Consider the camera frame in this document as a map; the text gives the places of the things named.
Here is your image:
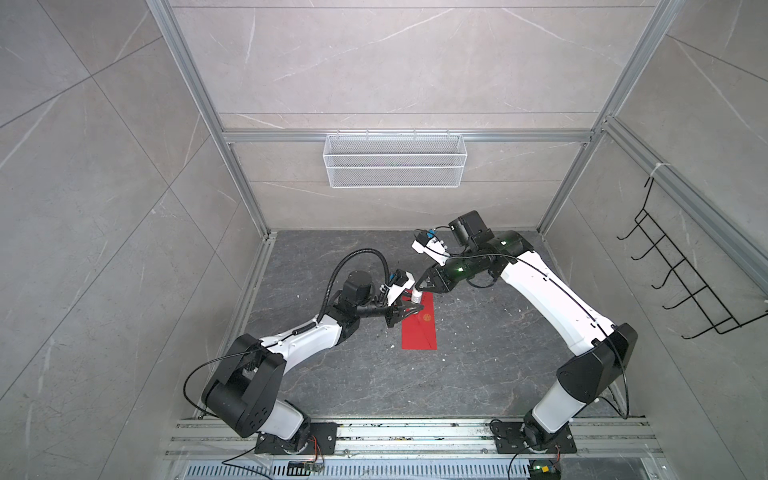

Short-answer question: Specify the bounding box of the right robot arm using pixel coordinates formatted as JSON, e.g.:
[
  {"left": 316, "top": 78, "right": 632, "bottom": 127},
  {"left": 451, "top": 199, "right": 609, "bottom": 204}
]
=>
[{"left": 412, "top": 229, "right": 638, "bottom": 452}]

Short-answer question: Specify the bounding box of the red envelope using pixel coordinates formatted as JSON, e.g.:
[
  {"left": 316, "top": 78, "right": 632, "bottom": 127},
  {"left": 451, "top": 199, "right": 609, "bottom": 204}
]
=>
[{"left": 401, "top": 292, "right": 438, "bottom": 350}]

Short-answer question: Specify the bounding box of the grey slotted cable duct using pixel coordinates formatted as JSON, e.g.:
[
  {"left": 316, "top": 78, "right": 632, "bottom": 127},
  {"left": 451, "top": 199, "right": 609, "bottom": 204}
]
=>
[{"left": 180, "top": 458, "right": 531, "bottom": 479}]

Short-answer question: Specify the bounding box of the white wire mesh basket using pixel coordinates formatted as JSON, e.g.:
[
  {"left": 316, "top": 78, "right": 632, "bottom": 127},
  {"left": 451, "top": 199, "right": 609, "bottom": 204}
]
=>
[{"left": 323, "top": 133, "right": 468, "bottom": 189}]

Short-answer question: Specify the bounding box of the black wire hook rack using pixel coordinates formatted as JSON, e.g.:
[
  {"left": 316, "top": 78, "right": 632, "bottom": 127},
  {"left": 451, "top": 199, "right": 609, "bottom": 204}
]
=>
[{"left": 616, "top": 177, "right": 767, "bottom": 340}]

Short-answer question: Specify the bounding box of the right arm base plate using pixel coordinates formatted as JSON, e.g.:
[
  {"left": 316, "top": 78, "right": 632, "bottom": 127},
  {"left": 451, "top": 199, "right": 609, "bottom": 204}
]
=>
[{"left": 488, "top": 419, "right": 577, "bottom": 454}]

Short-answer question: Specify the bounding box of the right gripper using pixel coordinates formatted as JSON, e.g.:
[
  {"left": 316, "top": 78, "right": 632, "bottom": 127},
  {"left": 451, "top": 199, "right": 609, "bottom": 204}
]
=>
[{"left": 413, "top": 249, "right": 479, "bottom": 294}]

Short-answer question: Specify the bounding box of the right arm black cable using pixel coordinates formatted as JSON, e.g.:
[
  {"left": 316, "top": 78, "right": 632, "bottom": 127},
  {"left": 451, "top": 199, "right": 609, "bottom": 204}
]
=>
[{"left": 413, "top": 227, "right": 631, "bottom": 420}]

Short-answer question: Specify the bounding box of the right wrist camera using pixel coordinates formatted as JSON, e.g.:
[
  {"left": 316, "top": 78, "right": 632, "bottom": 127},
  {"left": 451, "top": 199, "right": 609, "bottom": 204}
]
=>
[{"left": 411, "top": 210, "right": 493, "bottom": 266}]

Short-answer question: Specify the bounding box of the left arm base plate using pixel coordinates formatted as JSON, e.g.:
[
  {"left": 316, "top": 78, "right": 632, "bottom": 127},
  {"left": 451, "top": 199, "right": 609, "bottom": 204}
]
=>
[{"left": 255, "top": 422, "right": 339, "bottom": 456}]

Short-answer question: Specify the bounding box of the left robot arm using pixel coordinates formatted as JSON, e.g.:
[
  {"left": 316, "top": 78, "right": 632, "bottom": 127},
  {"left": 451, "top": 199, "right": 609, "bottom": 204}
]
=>
[{"left": 201, "top": 269, "right": 423, "bottom": 453}]

